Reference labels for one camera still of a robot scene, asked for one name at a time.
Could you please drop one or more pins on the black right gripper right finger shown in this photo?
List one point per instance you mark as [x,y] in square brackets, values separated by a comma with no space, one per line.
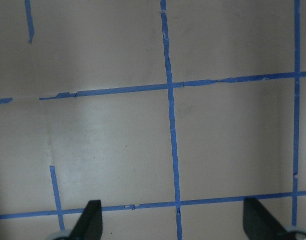
[259,223]

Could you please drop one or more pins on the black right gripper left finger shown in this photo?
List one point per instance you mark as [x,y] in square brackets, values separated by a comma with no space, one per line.
[90,224]

